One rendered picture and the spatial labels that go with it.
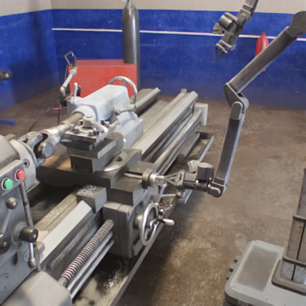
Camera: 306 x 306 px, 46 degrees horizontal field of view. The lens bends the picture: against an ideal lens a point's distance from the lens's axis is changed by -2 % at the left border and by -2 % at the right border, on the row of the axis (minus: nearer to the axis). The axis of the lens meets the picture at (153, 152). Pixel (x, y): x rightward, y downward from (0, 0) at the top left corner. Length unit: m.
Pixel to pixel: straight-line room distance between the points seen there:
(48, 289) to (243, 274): 1.19
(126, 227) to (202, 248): 1.09
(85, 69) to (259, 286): 3.45
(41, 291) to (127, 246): 0.60
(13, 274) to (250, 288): 1.29
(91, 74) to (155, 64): 1.62
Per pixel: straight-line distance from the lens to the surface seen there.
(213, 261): 2.64
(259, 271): 2.23
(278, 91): 5.76
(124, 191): 1.70
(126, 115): 2.20
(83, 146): 1.66
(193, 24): 5.79
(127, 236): 1.77
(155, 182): 1.76
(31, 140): 1.60
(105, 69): 4.69
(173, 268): 2.56
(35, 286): 1.35
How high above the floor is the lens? 1.75
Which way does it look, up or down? 25 degrees down
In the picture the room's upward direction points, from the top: 1 degrees counter-clockwise
